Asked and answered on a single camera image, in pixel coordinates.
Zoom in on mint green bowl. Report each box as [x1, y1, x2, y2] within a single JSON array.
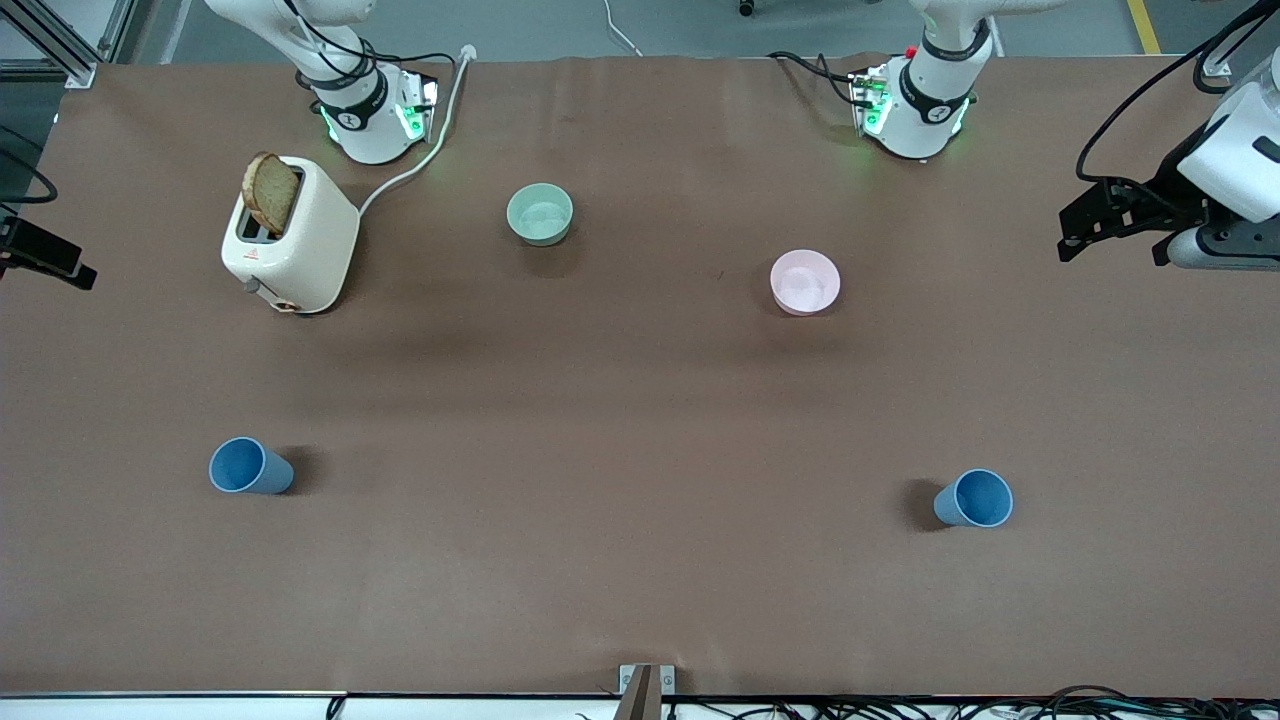
[[506, 183, 575, 247]]

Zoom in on blue ribbed plastic cup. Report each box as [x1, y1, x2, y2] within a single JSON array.
[[933, 469, 1014, 529], [208, 437, 296, 496]]

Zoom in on thin black right gripper cable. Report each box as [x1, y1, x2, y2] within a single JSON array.
[[0, 150, 59, 206]]

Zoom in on white floor cable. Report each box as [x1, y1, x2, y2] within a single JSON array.
[[603, 0, 643, 57]]

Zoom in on pale pink bowl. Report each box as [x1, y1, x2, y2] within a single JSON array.
[[770, 250, 841, 317]]

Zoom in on black right arm hose cable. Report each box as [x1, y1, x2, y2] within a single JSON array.
[[285, 0, 457, 101]]

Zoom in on metal camera post bracket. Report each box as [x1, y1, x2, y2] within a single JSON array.
[[618, 664, 677, 720]]

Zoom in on white toaster power cable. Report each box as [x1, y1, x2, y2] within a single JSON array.
[[358, 45, 477, 216]]

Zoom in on black left arm base cable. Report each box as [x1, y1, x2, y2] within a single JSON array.
[[768, 50, 873, 109]]

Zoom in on aluminium frame profile with bracket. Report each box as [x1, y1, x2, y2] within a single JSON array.
[[1195, 0, 1280, 96]]

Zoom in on brown toast bread slice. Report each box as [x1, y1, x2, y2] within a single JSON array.
[[243, 152, 301, 237]]

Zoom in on dark aluminium frame corner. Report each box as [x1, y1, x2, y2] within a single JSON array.
[[0, 0, 153, 91]]

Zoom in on cream white toaster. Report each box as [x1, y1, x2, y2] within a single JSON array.
[[221, 156, 361, 315]]

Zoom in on brown table cover sheet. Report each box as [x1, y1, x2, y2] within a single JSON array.
[[0, 52, 1280, 699]]

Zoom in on tangled black floor cables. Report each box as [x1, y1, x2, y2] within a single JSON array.
[[575, 685, 1280, 720]]

